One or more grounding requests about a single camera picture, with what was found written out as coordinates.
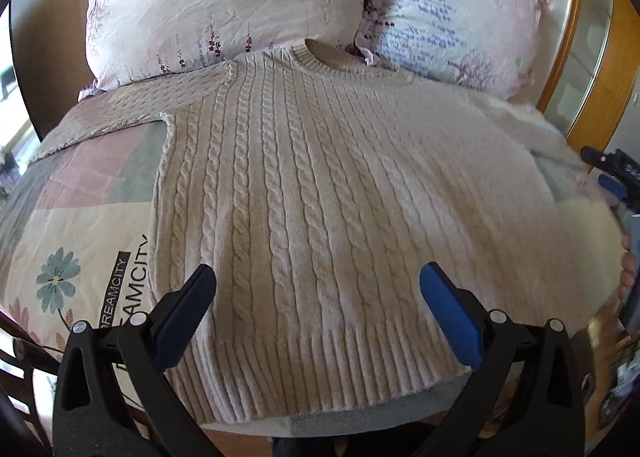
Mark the left gripper blue-black right finger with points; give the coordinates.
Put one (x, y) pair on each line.
(620, 174)

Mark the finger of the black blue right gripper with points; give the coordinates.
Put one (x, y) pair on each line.
(546, 416)

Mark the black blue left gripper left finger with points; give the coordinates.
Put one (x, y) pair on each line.
(91, 417)

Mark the person's hand at right edge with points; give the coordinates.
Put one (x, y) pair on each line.
(628, 271)

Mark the dark wooden chair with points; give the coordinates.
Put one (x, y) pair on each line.
(27, 399)

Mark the wooden headboard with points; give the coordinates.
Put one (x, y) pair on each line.
(587, 69)

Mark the patchwork floral bed sheet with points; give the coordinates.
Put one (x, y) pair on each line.
(76, 244)

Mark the pink floral right pillow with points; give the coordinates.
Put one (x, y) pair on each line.
(488, 45)

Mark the pink floral pillow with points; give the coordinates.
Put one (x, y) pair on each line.
(488, 45)
(132, 40)

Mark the pink floral left pillow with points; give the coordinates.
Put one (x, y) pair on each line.
(132, 40)

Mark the beige cable-knit sweater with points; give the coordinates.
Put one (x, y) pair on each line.
(317, 189)

